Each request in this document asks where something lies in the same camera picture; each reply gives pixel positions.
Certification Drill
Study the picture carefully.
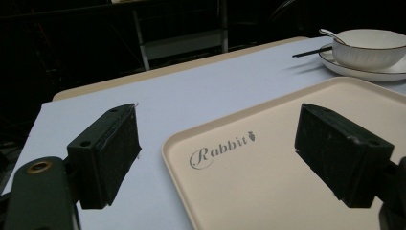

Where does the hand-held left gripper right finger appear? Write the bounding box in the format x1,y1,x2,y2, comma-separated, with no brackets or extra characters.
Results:
294,103,395,209

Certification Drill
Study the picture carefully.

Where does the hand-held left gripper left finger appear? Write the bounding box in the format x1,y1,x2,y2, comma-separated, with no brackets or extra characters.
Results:
66,103,143,210

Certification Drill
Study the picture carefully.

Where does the beige plastic tray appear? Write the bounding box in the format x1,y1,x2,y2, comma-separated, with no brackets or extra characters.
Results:
161,76,406,230

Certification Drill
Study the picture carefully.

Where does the white plate with dark rim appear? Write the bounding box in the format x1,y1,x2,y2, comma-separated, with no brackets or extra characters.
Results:
318,43,406,82

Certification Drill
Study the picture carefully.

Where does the black chopstick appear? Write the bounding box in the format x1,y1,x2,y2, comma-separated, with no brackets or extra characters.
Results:
291,46,334,58

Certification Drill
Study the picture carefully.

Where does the white ribbed bowl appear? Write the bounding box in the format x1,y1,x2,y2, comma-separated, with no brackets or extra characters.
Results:
331,29,406,72

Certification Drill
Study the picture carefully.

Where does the white spoon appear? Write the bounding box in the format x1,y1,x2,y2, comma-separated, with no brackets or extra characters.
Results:
318,28,347,46

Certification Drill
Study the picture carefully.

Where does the grey chair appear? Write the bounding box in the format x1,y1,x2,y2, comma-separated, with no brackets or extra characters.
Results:
131,0,230,71

